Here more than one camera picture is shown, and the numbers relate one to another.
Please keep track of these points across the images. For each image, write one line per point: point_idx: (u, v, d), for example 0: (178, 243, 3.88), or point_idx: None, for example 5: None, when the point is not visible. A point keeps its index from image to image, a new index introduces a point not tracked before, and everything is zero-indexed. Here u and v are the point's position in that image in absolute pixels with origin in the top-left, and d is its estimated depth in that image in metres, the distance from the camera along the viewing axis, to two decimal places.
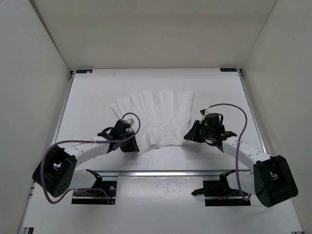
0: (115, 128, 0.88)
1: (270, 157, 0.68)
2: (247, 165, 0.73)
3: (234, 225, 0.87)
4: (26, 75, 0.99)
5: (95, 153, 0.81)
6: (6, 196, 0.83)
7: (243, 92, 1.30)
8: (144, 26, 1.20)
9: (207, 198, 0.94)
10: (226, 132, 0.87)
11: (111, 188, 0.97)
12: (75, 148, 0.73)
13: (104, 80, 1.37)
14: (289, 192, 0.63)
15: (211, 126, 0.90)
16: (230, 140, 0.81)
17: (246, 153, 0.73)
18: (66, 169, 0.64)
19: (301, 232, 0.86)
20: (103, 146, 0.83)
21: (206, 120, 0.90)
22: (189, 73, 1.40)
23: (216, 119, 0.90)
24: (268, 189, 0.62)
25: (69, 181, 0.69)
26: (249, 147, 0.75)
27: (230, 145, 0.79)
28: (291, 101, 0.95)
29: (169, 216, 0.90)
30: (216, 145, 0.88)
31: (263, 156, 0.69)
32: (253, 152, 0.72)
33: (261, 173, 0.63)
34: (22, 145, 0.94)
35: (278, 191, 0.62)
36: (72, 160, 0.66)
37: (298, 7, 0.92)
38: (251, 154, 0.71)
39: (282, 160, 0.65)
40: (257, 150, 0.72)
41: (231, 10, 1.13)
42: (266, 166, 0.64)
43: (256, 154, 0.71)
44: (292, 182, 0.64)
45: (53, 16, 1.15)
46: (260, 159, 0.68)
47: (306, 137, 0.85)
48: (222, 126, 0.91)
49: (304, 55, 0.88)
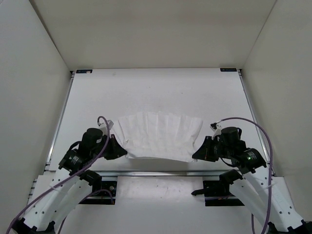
0: (83, 144, 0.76)
1: (302, 222, 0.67)
2: (271, 212, 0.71)
3: (234, 224, 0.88)
4: (26, 75, 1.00)
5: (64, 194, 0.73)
6: (7, 196, 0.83)
7: (242, 92, 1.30)
8: (144, 26, 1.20)
9: (207, 198, 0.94)
10: (252, 153, 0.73)
11: (112, 188, 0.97)
12: (35, 213, 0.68)
13: (103, 80, 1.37)
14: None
15: (230, 144, 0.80)
16: (259, 175, 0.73)
17: (278, 208, 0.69)
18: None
19: None
20: (68, 184, 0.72)
21: (224, 136, 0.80)
22: (188, 72, 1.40)
23: (235, 136, 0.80)
24: None
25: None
26: (280, 196, 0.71)
27: (259, 184, 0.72)
28: (290, 102, 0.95)
29: (169, 215, 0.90)
30: (239, 166, 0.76)
31: (294, 217, 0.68)
32: (284, 209, 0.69)
33: None
34: (23, 145, 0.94)
35: None
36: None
37: (298, 8, 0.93)
38: (282, 212, 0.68)
39: None
40: (288, 206, 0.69)
41: (231, 10, 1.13)
42: None
43: (288, 213, 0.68)
44: None
45: (53, 16, 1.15)
46: (291, 224, 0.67)
47: (306, 138, 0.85)
48: (242, 143, 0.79)
49: (303, 56, 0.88)
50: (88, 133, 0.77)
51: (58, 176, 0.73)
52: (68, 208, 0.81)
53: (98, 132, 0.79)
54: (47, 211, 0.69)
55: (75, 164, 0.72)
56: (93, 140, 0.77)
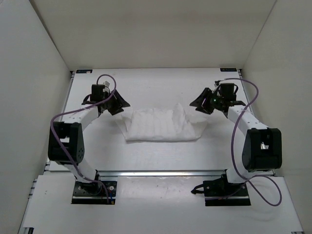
0: (93, 93, 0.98)
1: (266, 128, 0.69)
2: (245, 132, 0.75)
3: (234, 225, 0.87)
4: (26, 75, 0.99)
5: (89, 117, 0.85)
6: (7, 196, 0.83)
7: (243, 92, 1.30)
8: (144, 26, 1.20)
9: (207, 198, 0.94)
10: (235, 101, 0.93)
11: (111, 188, 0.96)
12: (73, 118, 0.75)
13: (103, 80, 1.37)
14: (272, 164, 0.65)
15: (224, 92, 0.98)
16: (236, 107, 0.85)
17: (246, 120, 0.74)
18: (77, 130, 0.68)
19: (302, 232, 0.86)
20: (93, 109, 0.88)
21: (221, 87, 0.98)
22: (188, 72, 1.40)
23: (230, 87, 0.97)
24: (253, 154, 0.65)
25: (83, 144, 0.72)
26: (252, 117, 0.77)
27: (235, 112, 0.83)
28: (291, 101, 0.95)
29: (169, 216, 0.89)
30: (223, 111, 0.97)
31: (261, 126, 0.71)
32: (252, 121, 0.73)
33: (251, 137, 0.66)
34: (23, 144, 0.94)
35: (262, 159, 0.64)
36: (77, 125, 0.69)
37: (298, 7, 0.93)
38: (249, 122, 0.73)
39: (277, 131, 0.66)
40: (257, 120, 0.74)
41: (231, 9, 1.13)
42: (258, 135, 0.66)
43: (255, 123, 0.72)
44: (278, 154, 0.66)
45: (53, 16, 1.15)
46: (256, 127, 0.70)
47: (306, 137, 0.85)
48: (233, 95, 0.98)
49: (303, 55, 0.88)
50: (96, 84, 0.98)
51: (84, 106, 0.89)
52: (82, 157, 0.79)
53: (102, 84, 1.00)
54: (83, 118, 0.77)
55: (92, 103, 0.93)
56: (101, 89, 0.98)
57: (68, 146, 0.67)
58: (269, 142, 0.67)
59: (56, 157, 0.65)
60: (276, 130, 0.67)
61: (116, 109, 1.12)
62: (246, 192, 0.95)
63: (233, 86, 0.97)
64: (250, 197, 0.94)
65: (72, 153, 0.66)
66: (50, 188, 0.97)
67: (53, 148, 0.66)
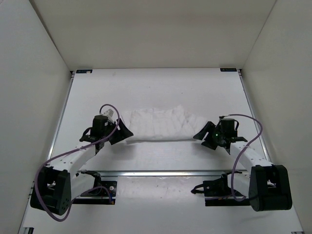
0: (94, 127, 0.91)
1: (272, 165, 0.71)
2: (248, 167, 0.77)
3: (234, 225, 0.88)
4: (26, 75, 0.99)
5: (83, 159, 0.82)
6: (6, 196, 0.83)
7: (242, 92, 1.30)
8: (144, 26, 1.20)
9: (207, 199, 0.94)
10: (237, 137, 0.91)
11: (112, 188, 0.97)
12: (64, 163, 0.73)
13: (103, 80, 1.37)
14: (282, 204, 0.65)
15: (225, 128, 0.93)
16: (238, 144, 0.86)
17: (249, 157, 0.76)
18: (63, 183, 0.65)
19: (302, 232, 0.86)
20: (89, 149, 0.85)
21: (222, 122, 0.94)
22: (188, 72, 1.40)
23: (231, 123, 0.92)
24: (260, 194, 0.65)
25: (70, 193, 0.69)
26: (254, 153, 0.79)
27: (237, 147, 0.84)
28: (291, 102, 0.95)
29: (169, 216, 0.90)
30: (225, 146, 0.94)
31: (265, 163, 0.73)
32: (255, 157, 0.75)
33: (256, 176, 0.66)
34: (22, 144, 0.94)
35: (269, 199, 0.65)
36: (64, 175, 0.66)
37: (298, 8, 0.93)
38: (253, 159, 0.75)
39: (283, 170, 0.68)
40: (261, 157, 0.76)
41: (231, 9, 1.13)
42: (264, 175, 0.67)
43: (258, 159, 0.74)
44: (287, 192, 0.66)
45: (53, 16, 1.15)
46: (261, 165, 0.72)
47: (306, 137, 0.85)
48: (234, 130, 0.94)
49: (304, 56, 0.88)
50: (98, 117, 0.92)
51: (81, 144, 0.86)
52: (80, 186, 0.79)
53: (106, 117, 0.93)
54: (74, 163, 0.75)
55: (91, 140, 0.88)
56: (103, 123, 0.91)
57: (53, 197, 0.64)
58: (276, 181, 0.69)
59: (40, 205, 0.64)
60: (282, 168, 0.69)
61: (117, 139, 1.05)
62: None
63: (234, 122, 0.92)
64: None
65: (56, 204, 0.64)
66: None
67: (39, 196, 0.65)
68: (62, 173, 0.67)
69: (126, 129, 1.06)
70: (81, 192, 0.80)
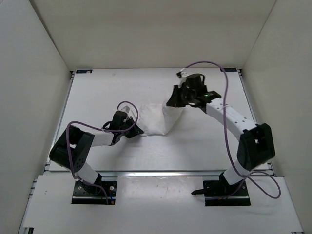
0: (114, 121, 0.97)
1: (256, 125, 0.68)
2: (233, 131, 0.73)
3: (234, 225, 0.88)
4: (26, 76, 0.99)
5: (103, 140, 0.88)
6: (6, 196, 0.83)
7: (243, 92, 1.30)
8: (144, 26, 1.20)
9: (207, 198, 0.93)
10: (210, 93, 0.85)
11: (112, 188, 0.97)
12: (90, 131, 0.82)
13: (103, 80, 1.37)
14: (267, 156, 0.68)
15: (194, 87, 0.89)
16: (215, 104, 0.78)
17: (233, 120, 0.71)
18: (87, 140, 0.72)
19: (302, 232, 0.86)
20: (108, 135, 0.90)
21: (188, 81, 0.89)
22: (188, 72, 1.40)
23: (198, 79, 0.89)
24: (250, 155, 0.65)
25: (86, 156, 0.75)
26: (235, 112, 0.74)
27: (215, 109, 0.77)
28: (290, 101, 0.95)
29: (169, 216, 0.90)
30: (200, 106, 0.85)
31: (248, 123, 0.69)
32: (239, 119, 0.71)
33: (247, 143, 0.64)
34: (22, 144, 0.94)
35: (258, 156, 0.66)
36: (90, 134, 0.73)
37: (298, 8, 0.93)
38: (237, 122, 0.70)
39: (267, 128, 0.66)
40: (243, 117, 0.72)
41: (231, 10, 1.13)
42: (252, 137, 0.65)
43: (242, 121, 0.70)
44: (271, 146, 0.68)
45: (53, 15, 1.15)
46: (246, 127, 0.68)
47: (306, 138, 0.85)
48: (204, 87, 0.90)
49: (303, 55, 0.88)
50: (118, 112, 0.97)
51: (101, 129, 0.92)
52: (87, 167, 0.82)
53: (125, 113, 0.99)
54: (98, 134, 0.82)
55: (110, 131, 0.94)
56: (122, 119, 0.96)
57: (73, 151, 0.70)
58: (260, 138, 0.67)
59: (57, 157, 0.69)
60: (265, 125, 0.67)
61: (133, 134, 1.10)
62: (245, 192, 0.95)
63: (200, 76, 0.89)
64: (249, 197, 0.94)
65: (74, 158, 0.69)
66: (50, 188, 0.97)
67: (57, 147, 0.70)
68: (86, 133, 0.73)
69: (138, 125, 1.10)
70: (85, 173, 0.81)
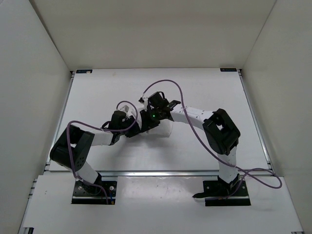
0: (112, 121, 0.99)
1: (213, 112, 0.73)
2: (200, 127, 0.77)
3: (233, 224, 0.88)
4: (26, 75, 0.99)
5: (102, 140, 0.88)
6: (6, 196, 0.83)
7: (243, 92, 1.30)
8: (144, 26, 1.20)
9: (207, 198, 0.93)
10: (170, 103, 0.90)
11: (112, 188, 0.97)
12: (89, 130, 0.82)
13: (103, 80, 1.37)
14: (235, 137, 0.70)
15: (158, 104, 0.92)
16: (177, 108, 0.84)
17: (194, 116, 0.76)
18: (87, 139, 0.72)
19: (302, 232, 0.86)
20: (107, 135, 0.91)
21: (150, 100, 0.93)
22: (188, 72, 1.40)
23: (157, 96, 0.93)
24: (220, 142, 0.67)
25: (86, 155, 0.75)
26: (195, 109, 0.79)
27: (178, 113, 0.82)
28: (290, 101, 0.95)
29: (169, 216, 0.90)
30: (167, 117, 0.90)
31: (206, 113, 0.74)
32: (199, 113, 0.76)
33: (210, 131, 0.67)
34: (22, 144, 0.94)
35: (227, 139, 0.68)
36: (90, 134, 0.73)
37: (298, 8, 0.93)
38: (198, 116, 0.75)
39: (223, 112, 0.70)
40: (201, 110, 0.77)
41: (230, 9, 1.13)
42: (212, 125, 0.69)
43: (201, 114, 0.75)
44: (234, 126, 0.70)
45: (53, 16, 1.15)
46: (205, 117, 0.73)
47: (306, 137, 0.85)
48: (165, 100, 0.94)
49: (303, 55, 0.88)
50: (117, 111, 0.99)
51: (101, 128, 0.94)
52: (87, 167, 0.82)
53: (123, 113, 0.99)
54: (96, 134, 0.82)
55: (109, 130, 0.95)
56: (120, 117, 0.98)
57: (73, 150, 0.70)
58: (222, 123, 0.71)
59: (58, 155, 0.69)
60: (220, 109, 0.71)
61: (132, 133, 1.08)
62: (246, 192, 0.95)
63: (159, 93, 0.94)
64: (250, 197, 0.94)
65: (75, 157, 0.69)
66: (50, 188, 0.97)
67: (58, 146, 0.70)
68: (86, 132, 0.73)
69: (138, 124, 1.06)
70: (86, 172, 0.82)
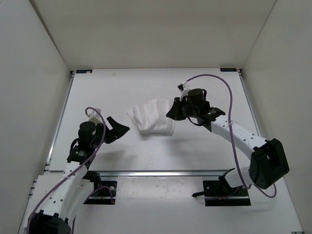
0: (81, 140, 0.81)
1: (265, 142, 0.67)
2: (243, 148, 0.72)
3: (233, 225, 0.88)
4: (26, 75, 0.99)
5: (75, 186, 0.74)
6: (6, 196, 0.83)
7: (242, 92, 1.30)
8: (143, 25, 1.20)
9: (207, 198, 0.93)
10: (213, 111, 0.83)
11: (112, 188, 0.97)
12: (53, 203, 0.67)
13: (103, 80, 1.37)
14: (282, 174, 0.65)
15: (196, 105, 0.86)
16: (220, 121, 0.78)
17: (241, 137, 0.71)
18: (55, 229, 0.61)
19: (302, 232, 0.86)
20: (80, 172, 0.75)
21: (190, 97, 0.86)
22: (188, 72, 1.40)
23: (199, 97, 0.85)
24: (266, 176, 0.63)
25: (66, 229, 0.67)
26: (242, 130, 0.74)
27: (221, 127, 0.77)
28: (291, 101, 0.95)
29: (169, 216, 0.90)
30: (204, 124, 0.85)
31: (257, 140, 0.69)
32: (247, 136, 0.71)
33: (261, 163, 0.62)
34: (22, 144, 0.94)
35: (274, 174, 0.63)
36: (55, 221, 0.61)
37: (298, 7, 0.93)
38: (246, 139, 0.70)
39: (278, 144, 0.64)
40: (250, 133, 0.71)
41: (230, 9, 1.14)
42: (264, 158, 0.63)
43: (251, 138, 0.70)
44: (284, 163, 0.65)
45: (52, 15, 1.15)
46: (257, 144, 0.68)
47: (306, 137, 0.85)
48: (205, 104, 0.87)
49: (304, 55, 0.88)
50: (84, 127, 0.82)
51: (68, 166, 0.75)
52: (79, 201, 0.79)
53: (92, 125, 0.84)
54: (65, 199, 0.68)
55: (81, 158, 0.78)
56: (90, 132, 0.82)
57: None
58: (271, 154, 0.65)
59: None
60: (274, 140, 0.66)
61: (111, 139, 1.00)
62: (246, 192, 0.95)
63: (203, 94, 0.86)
64: (249, 196, 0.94)
65: None
66: (50, 188, 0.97)
67: None
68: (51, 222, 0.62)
69: (119, 127, 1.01)
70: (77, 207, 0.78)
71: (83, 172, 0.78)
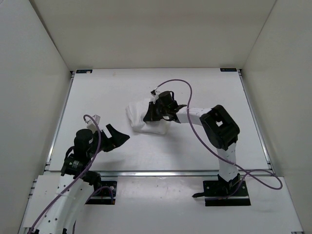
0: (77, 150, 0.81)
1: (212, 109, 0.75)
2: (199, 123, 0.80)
3: (233, 225, 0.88)
4: (26, 75, 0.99)
5: (71, 200, 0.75)
6: (6, 196, 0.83)
7: (243, 92, 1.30)
8: (143, 26, 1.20)
9: (207, 198, 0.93)
10: (179, 107, 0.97)
11: (112, 188, 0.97)
12: (48, 222, 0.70)
13: (103, 80, 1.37)
14: (233, 132, 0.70)
15: (166, 103, 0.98)
16: (183, 109, 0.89)
17: (194, 113, 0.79)
18: None
19: (302, 232, 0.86)
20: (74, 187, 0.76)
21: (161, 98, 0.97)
22: (188, 72, 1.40)
23: (168, 97, 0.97)
24: (216, 133, 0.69)
25: None
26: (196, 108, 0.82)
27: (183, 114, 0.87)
28: (290, 102, 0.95)
29: (169, 216, 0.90)
30: (173, 119, 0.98)
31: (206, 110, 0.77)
32: (199, 110, 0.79)
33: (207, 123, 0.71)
34: (22, 144, 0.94)
35: (224, 132, 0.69)
36: None
37: (298, 8, 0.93)
38: (197, 112, 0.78)
39: (222, 107, 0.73)
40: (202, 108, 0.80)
41: (230, 9, 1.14)
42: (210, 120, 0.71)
43: (201, 110, 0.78)
44: (231, 121, 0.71)
45: (52, 15, 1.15)
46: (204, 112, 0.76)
47: (305, 137, 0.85)
48: (174, 102, 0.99)
49: (303, 55, 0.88)
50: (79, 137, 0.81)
51: (62, 182, 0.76)
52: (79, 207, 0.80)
53: (88, 133, 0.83)
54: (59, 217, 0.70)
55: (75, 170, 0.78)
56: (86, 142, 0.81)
57: None
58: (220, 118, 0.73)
59: None
60: (218, 106, 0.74)
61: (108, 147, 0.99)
62: (245, 192, 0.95)
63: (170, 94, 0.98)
64: (249, 196, 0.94)
65: None
66: (50, 188, 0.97)
67: None
68: None
69: (117, 135, 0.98)
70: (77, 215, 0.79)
71: (78, 183, 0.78)
